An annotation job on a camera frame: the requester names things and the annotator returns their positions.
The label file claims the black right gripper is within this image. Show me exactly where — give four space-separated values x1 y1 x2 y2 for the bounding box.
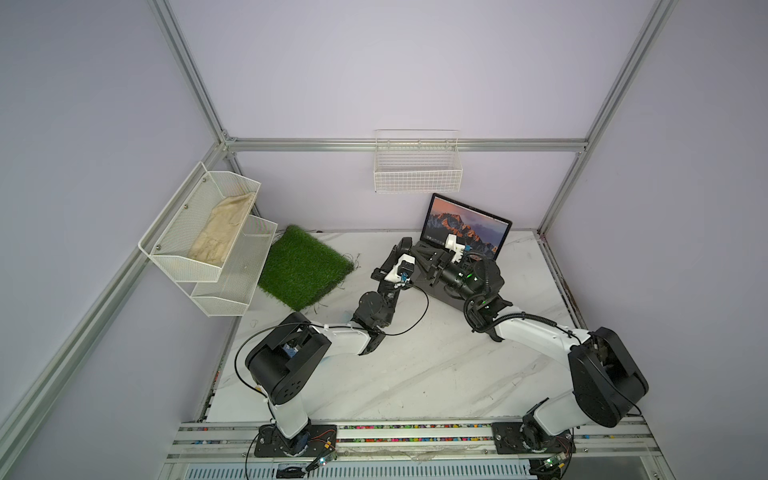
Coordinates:
412 246 481 306

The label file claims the grey laptop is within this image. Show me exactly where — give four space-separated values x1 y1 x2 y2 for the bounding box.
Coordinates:
411 193 512 312

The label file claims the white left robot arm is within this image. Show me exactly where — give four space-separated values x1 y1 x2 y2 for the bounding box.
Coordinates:
234 237 417 457

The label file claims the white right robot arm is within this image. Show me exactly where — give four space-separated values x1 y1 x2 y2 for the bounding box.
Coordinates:
411 242 649 453

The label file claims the green artificial grass mat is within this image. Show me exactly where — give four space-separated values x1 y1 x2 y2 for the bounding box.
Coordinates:
258 225 354 311

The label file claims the white lower mesh shelf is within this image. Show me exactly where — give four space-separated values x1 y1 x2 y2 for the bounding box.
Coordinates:
191 215 277 317

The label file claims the white mesh shelf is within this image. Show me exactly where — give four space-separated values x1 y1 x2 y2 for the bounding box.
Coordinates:
138 163 261 283
191 215 277 317

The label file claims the beige cloth in shelf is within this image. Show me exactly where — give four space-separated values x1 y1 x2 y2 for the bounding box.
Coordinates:
188 192 257 267

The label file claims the white upper mesh shelf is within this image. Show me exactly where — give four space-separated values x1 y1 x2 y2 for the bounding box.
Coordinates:
138 163 261 283

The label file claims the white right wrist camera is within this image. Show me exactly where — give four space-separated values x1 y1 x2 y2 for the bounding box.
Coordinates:
445 234 471 264

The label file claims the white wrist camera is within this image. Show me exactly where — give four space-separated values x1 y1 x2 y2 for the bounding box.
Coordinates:
384 254 415 284
445 234 471 264

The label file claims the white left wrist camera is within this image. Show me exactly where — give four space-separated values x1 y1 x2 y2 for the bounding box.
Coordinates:
384 254 415 284

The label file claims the white wire wall basket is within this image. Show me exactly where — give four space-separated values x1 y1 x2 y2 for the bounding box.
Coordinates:
373 129 463 194

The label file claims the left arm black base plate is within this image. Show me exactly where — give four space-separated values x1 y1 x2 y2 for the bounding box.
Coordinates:
251 424 338 458

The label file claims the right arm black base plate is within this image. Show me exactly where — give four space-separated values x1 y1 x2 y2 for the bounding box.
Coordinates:
491 422 573 454

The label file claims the aluminium enclosure frame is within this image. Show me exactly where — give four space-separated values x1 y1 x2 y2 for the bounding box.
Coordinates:
1 1 676 464

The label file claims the aluminium rail base frame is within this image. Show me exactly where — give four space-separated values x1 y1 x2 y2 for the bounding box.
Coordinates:
159 417 675 479

